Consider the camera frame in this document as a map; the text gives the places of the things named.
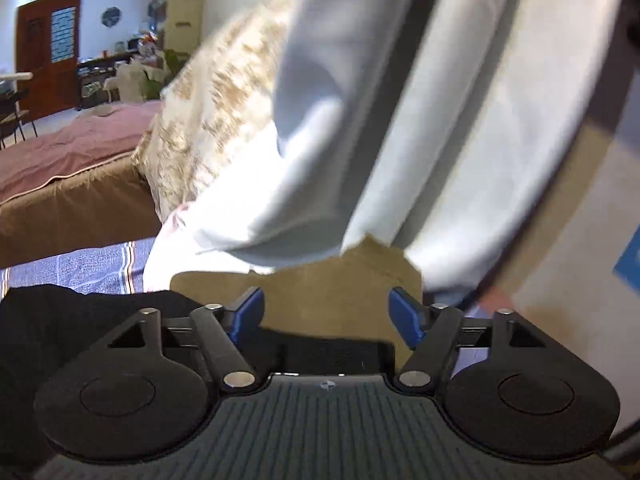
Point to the black garment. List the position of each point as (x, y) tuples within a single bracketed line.
[(50, 335)]

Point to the light grey garment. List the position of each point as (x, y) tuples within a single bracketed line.
[(350, 135)]

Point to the tan folded cloth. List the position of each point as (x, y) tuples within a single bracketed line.
[(325, 295)]

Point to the dark cluttered side table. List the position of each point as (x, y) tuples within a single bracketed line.
[(95, 72)]

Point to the pink blanket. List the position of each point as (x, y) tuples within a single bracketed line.
[(75, 145)]

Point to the blue plaid bed sheet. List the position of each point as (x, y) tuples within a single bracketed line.
[(75, 265)]

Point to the tall beige cabinet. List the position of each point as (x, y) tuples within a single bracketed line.
[(184, 20)]

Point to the blue flat object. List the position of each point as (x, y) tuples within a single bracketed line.
[(630, 262)]

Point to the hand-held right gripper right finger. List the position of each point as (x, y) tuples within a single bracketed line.
[(405, 317)]

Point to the wooden door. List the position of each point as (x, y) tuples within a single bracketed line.
[(45, 50)]

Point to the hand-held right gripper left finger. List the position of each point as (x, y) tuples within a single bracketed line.
[(250, 310)]

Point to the white chair cover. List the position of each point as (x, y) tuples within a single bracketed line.
[(132, 77)]

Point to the dark chair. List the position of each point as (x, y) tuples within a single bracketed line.
[(12, 115)]

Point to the round wall plate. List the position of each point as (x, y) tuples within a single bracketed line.
[(111, 16)]

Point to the beige patterned pillow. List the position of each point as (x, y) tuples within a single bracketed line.
[(215, 110)]

